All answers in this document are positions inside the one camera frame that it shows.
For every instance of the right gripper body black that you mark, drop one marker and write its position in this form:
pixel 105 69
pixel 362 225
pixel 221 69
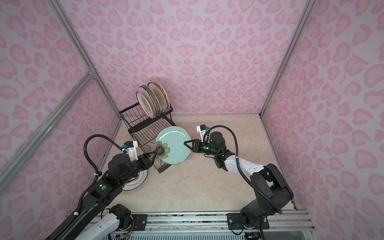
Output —
pixel 205 148

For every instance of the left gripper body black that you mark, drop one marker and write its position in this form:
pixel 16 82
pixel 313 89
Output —
pixel 142 164

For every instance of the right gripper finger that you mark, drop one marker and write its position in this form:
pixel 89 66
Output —
pixel 189 145
pixel 189 140

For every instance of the light green flower plate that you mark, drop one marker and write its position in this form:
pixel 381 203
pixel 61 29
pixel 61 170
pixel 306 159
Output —
pixel 170 147

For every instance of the black wire dish rack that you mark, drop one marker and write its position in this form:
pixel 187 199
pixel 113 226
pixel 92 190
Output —
pixel 144 129

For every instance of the white plate dark blue rim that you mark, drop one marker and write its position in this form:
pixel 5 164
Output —
pixel 156 99

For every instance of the cream star cartoon plate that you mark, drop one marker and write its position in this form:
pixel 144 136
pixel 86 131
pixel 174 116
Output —
pixel 162 89

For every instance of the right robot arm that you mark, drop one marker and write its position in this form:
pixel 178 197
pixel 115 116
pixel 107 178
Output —
pixel 271 189

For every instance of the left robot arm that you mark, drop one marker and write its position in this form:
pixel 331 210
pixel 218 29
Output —
pixel 121 169

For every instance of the white plate black rings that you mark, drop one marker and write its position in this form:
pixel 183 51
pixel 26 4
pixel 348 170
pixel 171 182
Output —
pixel 136 181

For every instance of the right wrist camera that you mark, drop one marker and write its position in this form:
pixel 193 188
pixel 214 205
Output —
pixel 202 129

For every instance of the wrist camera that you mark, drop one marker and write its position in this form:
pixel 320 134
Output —
pixel 202 129
pixel 130 148

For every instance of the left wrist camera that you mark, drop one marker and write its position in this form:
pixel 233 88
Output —
pixel 130 148

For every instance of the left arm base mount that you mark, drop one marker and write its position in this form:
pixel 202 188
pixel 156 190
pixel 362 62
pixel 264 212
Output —
pixel 136 222

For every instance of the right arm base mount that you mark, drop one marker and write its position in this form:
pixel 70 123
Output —
pixel 238 221

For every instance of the aluminium frame post left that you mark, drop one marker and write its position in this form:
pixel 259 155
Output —
pixel 79 46

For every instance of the aluminium frame post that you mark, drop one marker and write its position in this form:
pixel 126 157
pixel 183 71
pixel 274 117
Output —
pixel 79 46
pixel 310 7

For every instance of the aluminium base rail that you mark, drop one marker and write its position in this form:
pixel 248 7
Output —
pixel 290 225

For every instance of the aluminium frame diagonal beam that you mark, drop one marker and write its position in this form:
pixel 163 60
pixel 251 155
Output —
pixel 19 160

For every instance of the aluminium frame post right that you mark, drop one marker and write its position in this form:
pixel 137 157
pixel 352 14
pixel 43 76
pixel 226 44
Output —
pixel 310 7

